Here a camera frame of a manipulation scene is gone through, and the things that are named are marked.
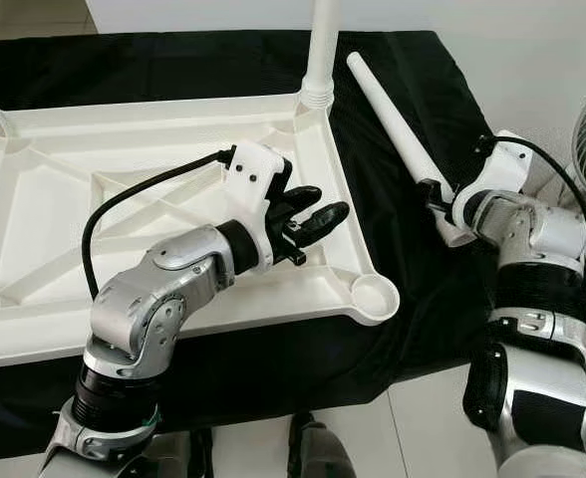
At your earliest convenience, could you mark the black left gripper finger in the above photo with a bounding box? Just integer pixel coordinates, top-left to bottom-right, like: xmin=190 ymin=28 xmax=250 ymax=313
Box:
xmin=291 ymin=201 xmax=352 ymax=250
xmin=283 ymin=183 xmax=326 ymax=215

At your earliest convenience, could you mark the white plastic table top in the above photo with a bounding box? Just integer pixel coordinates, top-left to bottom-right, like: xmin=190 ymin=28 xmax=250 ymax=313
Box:
xmin=0 ymin=90 xmax=402 ymax=371

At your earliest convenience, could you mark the black tablecloth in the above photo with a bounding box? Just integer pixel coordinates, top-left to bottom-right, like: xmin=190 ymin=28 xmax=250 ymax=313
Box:
xmin=0 ymin=30 xmax=533 ymax=464

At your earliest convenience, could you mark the grey right robot foot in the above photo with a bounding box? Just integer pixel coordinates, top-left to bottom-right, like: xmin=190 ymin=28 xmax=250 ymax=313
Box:
xmin=288 ymin=413 xmax=359 ymax=478

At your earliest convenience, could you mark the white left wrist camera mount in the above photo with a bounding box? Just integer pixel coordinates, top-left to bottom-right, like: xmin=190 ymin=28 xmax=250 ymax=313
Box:
xmin=228 ymin=139 xmax=296 ymax=270

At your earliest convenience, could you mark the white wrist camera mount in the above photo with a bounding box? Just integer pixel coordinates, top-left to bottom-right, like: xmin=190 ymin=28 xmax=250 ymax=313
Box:
xmin=228 ymin=139 xmax=296 ymax=270
xmin=450 ymin=129 xmax=533 ymax=230

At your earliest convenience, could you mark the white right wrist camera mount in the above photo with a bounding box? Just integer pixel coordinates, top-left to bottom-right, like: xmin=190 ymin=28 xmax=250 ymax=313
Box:
xmin=450 ymin=129 xmax=533 ymax=230

